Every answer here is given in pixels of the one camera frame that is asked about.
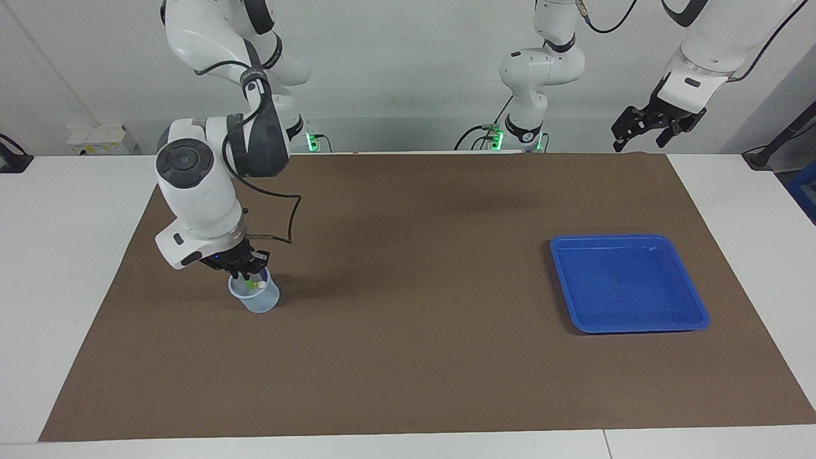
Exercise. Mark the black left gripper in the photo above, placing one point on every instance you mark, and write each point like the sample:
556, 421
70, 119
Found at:
663, 115

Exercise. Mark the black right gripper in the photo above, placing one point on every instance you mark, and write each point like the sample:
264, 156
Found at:
233, 258

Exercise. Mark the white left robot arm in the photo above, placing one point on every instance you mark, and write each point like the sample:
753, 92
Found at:
714, 44

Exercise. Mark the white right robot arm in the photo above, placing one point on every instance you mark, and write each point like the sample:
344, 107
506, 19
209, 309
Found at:
204, 191

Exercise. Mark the blue plastic tray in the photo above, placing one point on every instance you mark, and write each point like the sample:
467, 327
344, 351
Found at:
628, 287

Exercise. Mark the translucent plastic cup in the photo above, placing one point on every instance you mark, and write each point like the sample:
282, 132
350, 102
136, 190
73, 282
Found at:
258, 305

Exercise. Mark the blue storage box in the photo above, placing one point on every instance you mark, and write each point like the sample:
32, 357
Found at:
804, 194

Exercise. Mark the brown table mat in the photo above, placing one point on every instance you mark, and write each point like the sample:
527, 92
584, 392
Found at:
408, 370

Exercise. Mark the white wall socket box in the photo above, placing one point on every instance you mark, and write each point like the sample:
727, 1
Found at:
102, 141

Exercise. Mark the black clamp mount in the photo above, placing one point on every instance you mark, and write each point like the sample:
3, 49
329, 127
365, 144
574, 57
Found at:
13, 162

